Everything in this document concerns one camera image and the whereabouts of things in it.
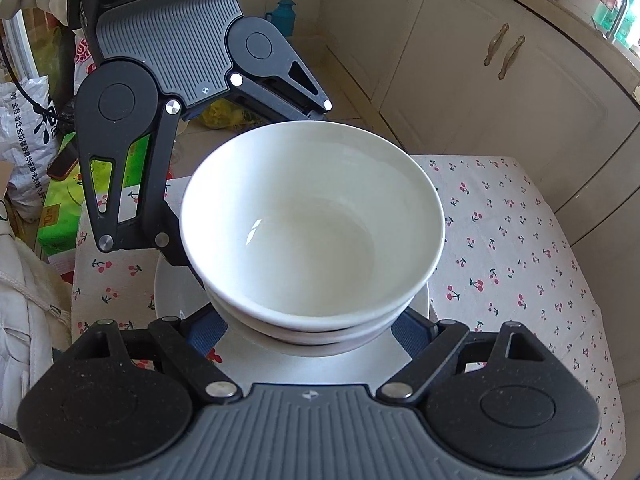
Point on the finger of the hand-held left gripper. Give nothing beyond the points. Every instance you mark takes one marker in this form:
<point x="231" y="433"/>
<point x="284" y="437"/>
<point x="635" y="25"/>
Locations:
<point x="155" y="210"/>
<point x="316" y="95"/>

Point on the yellow plastic bag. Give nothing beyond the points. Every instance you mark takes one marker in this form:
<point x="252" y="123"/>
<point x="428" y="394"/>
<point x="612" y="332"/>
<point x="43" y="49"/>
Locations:
<point x="225" y="115"/>

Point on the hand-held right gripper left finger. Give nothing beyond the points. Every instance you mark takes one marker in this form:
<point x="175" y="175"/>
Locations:
<point x="207" y="330"/>

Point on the green carton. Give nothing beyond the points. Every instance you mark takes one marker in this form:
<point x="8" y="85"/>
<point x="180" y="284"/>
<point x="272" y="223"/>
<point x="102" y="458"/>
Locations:
<point x="60" y="220"/>

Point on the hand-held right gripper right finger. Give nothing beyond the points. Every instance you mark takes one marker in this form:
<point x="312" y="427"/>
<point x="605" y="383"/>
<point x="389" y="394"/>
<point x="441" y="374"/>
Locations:
<point x="410" y="332"/>

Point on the white plate single fruit print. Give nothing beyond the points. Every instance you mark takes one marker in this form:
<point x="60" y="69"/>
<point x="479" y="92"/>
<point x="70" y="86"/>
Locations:
<point x="320" y="365"/>

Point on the white printed sack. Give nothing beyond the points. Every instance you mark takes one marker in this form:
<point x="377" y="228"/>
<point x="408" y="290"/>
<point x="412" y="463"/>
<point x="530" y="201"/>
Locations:
<point x="25" y="130"/>

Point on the teal jug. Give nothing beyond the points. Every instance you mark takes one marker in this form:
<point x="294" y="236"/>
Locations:
<point x="282" y="16"/>

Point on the green dish soap bottle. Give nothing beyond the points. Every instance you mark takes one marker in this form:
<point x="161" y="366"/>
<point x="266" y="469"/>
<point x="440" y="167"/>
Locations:
<point x="607" y="17"/>

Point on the dark red phone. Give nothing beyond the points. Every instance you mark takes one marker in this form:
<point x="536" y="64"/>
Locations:
<point x="62" y="165"/>

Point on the cherry print tablecloth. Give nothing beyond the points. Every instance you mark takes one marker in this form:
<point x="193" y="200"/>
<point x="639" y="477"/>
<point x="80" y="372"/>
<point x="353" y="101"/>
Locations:
<point x="500" y="260"/>

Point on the white padded coat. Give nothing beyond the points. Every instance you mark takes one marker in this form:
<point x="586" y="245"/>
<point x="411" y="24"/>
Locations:
<point x="25" y="320"/>

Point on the red patterned bag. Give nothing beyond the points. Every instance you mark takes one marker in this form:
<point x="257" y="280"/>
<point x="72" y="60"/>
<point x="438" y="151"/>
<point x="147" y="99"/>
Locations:
<point x="82" y="60"/>

